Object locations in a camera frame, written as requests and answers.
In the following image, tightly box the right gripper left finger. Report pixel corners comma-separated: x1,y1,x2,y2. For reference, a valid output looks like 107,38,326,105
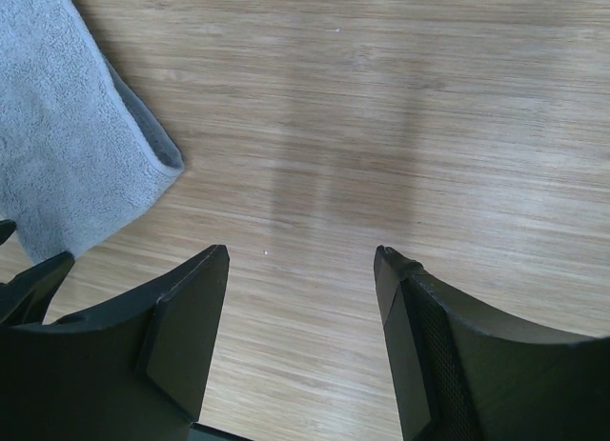
1,245,230,440

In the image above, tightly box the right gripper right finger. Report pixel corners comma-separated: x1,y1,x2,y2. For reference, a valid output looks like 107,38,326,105
374,246,609,440

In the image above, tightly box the grey panda towel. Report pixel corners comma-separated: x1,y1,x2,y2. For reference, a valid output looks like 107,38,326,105
1,0,184,263

